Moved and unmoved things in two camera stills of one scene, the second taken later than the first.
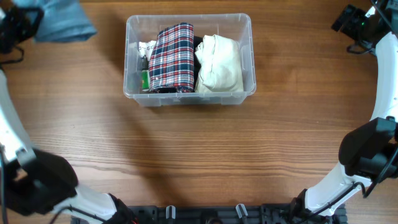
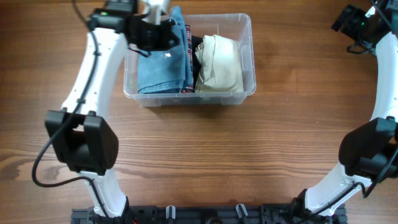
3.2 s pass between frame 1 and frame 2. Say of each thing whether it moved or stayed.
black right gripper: stayed
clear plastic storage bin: stayed
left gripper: moved
